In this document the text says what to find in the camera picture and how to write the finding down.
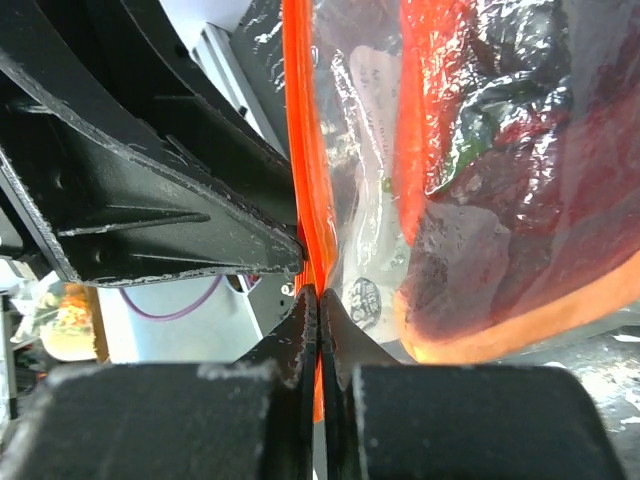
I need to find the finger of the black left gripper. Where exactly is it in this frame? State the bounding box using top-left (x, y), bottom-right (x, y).
top-left (1, 1), bottom-right (304, 287)

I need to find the clear zip top bag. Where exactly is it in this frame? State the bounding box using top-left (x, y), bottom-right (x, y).
top-left (239, 0), bottom-right (640, 421)

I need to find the dark purple fake fruit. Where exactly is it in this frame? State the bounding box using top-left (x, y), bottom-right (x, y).
top-left (398, 149), bottom-right (639, 344)

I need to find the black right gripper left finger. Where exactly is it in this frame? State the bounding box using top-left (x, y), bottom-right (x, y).
top-left (232, 285), bottom-right (318, 479)

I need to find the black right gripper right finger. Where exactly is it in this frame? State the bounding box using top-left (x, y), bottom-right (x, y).
top-left (319, 289), bottom-right (398, 479)

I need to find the green fake lettuce leaf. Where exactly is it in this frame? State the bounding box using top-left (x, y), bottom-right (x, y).
top-left (441, 72), bottom-right (548, 185)

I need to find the red fake tomato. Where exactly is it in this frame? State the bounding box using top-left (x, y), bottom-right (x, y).
top-left (391, 1), bottom-right (639, 364)

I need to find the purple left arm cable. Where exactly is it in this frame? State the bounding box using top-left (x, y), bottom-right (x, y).
top-left (118, 274), bottom-right (224, 322)

